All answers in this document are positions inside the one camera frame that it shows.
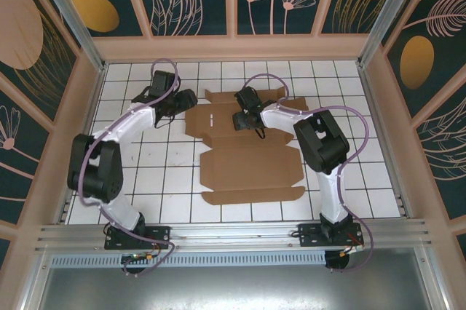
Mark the brown cardboard paper box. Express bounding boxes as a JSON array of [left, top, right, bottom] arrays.
[[184, 88, 307, 206]]

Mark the small green circuit board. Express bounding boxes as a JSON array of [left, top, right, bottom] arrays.
[[121, 251, 157, 264]]

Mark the grey metal sheet panel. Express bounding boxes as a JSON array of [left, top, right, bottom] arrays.
[[36, 265, 436, 310]]

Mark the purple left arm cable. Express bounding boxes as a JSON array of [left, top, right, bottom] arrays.
[[76, 57, 180, 277]]

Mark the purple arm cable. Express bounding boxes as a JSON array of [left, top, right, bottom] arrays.
[[244, 73, 374, 274], [76, 57, 180, 277]]

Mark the aluminium table side rail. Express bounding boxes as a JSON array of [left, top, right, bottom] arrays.
[[54, 64, 107, 224], [358, 64, 409, 218]]

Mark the aluminium mounting rail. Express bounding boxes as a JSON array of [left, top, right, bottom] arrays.
[[34, 218, 436, 253]]

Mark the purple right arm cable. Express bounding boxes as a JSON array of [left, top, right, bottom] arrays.
[[244, 73, 374, 274]]

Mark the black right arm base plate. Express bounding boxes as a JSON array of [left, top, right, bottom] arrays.
[[297, 223, 364, 249]]

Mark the aluminium corner post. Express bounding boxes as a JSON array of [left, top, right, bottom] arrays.
[[356, 0, 416, 67], [28, 0, 106, 73]]

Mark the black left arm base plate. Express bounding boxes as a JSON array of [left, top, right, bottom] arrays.
[[104, 225, 172, 251]]

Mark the grey slotted cable duct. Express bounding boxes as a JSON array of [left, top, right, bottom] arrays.
[[50, 250, 327, 268]]

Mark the yellow wire connector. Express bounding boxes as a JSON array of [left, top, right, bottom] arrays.
[[338, 243, 365, 258]]

